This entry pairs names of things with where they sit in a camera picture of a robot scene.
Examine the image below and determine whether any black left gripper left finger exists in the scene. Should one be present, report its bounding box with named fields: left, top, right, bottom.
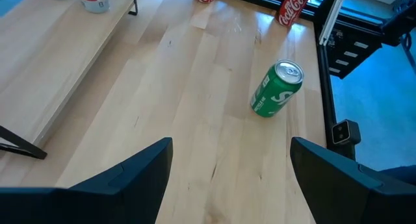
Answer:
left=0, top=137, right=174, bottom=224

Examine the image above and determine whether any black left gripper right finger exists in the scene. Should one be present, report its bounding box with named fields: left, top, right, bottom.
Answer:
left=290, top=136, right=416, bottom=224

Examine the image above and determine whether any green Sprite can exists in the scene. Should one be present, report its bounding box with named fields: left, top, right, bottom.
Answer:
left=250, top=59, right=305, bottom=118

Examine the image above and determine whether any tall white can red print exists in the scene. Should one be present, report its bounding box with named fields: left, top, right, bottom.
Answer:
left=77, top=0, right=111, bottom=14

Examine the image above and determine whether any black box with white labels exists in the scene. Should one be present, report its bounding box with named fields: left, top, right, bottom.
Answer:
left=324, top=25, right=383, bottom=80

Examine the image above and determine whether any black table-level camera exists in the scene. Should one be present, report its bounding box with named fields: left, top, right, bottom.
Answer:
left=331, top=119, right=362, bottom=145

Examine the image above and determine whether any white metal bracket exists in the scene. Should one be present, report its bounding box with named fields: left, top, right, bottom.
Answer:
left=318, top=0, right=347, bottom=47

